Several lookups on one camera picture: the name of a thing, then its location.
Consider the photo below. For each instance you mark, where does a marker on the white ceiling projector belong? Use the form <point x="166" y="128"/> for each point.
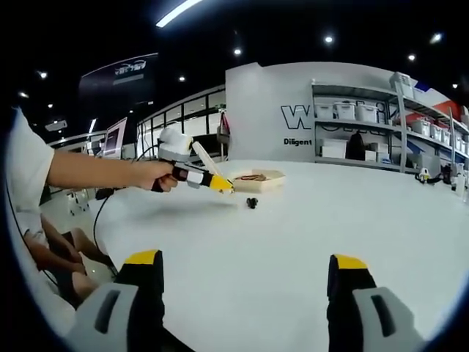
<point x="55" y="125"/>

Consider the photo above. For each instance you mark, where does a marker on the dark hanging banner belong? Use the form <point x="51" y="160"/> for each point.
<point x="117" y="91"/>

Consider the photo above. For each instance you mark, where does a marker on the row of white storage bins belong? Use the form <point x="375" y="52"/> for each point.
<point x="344" y="110"/>

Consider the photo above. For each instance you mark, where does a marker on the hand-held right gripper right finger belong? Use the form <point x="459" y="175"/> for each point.
<point x="348" y="289"/>

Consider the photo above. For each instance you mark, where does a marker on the long ceiling light strip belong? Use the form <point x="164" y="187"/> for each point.
<point x="92" y="125"/>
<point x="176" y="12"/>

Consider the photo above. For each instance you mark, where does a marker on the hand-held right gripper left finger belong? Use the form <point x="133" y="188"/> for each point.
<point x="144" y="282"/>

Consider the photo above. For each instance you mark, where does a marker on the pile of snack packets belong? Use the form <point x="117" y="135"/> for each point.
<point x="253" y="178"/>

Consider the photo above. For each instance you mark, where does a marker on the white lettered partition panel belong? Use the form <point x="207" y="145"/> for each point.
<point x="256" y="110"/>

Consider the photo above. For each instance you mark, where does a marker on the white cardboard boxes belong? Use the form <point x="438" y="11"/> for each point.
<point x="333" y="149"/>

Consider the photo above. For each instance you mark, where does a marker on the grey metal shelving rack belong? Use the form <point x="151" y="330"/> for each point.
<point x="402" y="139"/>

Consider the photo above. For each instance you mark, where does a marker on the glass office partition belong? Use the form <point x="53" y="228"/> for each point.
<point x="172" y="113"/>

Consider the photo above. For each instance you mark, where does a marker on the tilted display screen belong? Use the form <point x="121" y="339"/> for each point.
<point x="115" y="137"/>

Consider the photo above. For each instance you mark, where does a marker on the small yellow black device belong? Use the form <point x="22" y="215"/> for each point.
<point x="425" y="176"/>

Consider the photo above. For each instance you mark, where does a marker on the hanging bag on stand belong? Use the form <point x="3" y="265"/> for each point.
<point x="222" y="132"/>

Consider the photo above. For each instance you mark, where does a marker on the group of ceiling spotlights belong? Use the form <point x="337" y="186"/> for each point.
<point x="328" y="39"/>

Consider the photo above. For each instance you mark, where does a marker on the person's left hand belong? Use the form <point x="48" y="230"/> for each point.
<point x="154" y="176"/>

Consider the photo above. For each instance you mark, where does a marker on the cream food container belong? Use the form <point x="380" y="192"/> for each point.
<point x="271" y="185"/>

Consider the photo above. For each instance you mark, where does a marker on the black snack packet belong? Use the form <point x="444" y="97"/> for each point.
<point x="252" y="202"/>

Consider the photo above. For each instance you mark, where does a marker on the person's white shirt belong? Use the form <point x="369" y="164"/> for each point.
<point x="25" y="165"/>

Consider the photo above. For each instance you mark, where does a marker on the white food tongs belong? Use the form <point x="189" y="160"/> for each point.
<point x="205" y="157"/>

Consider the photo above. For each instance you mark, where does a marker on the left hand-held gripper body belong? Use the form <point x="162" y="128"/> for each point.
<point x="176" y="144"/>

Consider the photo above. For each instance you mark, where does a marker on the black backpack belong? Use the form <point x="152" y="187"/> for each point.
<point x="355" y="146"/>

